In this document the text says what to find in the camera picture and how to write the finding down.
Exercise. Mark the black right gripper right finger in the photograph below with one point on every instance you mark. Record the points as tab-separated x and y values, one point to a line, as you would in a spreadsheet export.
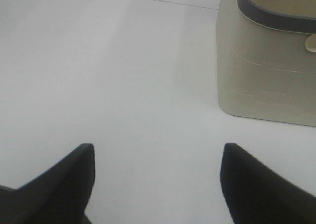
255	194

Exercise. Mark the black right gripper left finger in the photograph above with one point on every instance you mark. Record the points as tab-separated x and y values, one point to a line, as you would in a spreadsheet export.
58	196

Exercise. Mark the beige basket with grey rim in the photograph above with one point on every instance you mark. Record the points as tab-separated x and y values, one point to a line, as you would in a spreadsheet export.
266	59

